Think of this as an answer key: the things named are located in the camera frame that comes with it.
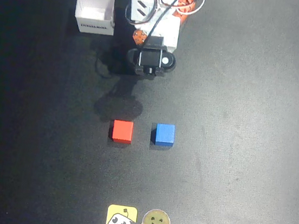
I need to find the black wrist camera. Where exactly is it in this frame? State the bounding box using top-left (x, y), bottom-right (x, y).
top-left (125, 40), bottom-right (179, 81)

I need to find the blue cube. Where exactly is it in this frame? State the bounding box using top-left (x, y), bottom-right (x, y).
top-left (153, 122), bottom-right (177, 148)

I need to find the red cube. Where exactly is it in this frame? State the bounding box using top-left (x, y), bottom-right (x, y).
top-left (111, 119), bottom-right (135, 145)

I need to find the white cardboard box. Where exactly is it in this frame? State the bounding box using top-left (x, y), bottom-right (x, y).
top-left (72, 0), bottom-right (119, 37)

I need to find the yellow robot sticker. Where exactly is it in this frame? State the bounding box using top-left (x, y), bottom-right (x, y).
top-left (105, 203), bottom-right (139, 224)

